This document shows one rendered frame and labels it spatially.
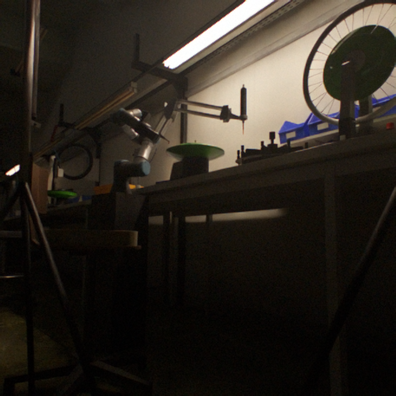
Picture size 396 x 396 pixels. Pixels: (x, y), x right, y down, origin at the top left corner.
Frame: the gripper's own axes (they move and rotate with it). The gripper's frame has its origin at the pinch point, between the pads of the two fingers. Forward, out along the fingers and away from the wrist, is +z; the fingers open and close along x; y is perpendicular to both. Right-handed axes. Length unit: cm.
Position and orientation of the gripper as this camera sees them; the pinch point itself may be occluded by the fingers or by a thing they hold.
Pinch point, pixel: (168, 141)
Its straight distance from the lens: 202.9
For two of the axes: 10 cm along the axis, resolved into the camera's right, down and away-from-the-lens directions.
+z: 8.0, 5.7, -1.5
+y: -5.8, 8.1, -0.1
